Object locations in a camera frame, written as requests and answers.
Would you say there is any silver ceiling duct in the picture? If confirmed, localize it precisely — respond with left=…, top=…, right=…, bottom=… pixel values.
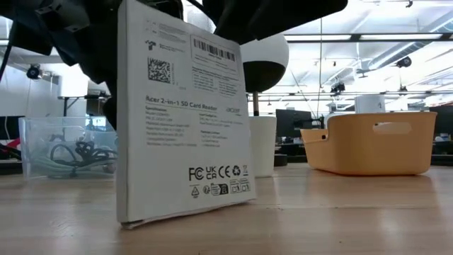
left=183, top=0, right=217, bottom=33

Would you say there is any black frame background table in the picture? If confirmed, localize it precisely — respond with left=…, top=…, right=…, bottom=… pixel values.
left=58, top=93, right=113, bottom=118

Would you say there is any yellow plastic bin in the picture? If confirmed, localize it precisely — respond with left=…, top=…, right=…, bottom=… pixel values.
left=299, top=111, right=438, bottom=177

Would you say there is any black computer monitor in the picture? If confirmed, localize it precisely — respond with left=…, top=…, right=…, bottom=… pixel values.
left=275, top=108, right=314, bottom=139

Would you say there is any white card reader box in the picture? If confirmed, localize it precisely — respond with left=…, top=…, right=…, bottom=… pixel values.
left=115, top=0, right=256, bottom=230

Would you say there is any red object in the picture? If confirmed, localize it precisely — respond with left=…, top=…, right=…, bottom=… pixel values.
left=0, top=137, right=21, bottom=160

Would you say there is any transparent plastic bin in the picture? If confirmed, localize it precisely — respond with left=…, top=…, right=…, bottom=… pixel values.
left=18, top=115, right=120, bottom=179

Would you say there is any white and black sphere lamp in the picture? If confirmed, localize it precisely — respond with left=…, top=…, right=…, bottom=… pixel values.
left=239, top=33, right=290, bottom=117

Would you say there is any white square pillar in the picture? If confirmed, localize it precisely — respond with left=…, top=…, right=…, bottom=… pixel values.
left=58, top=74, right=89, bottom=97

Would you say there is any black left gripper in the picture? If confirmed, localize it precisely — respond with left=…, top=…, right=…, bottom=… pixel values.
left=35, top=0, right=120, bottom=130

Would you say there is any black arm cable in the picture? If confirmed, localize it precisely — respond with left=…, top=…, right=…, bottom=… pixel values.
left=0, top=42, right=13, bottom=82

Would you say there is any black ceiling light rail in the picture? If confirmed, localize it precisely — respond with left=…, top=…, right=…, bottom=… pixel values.
left=282, top=33, right=453, bottom=44

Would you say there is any white cylinder column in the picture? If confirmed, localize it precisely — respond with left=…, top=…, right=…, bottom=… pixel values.
left=355, top=94, right=386, bottom=114

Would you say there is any white plastic bin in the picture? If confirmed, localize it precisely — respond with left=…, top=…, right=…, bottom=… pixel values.
left=248, top=115, right=278, bottom=179

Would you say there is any black ceiling camera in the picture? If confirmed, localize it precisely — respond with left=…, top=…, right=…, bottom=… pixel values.
left=26, top=63, right=42, bottom=80
left=395, top=56, right=413, bottom=69

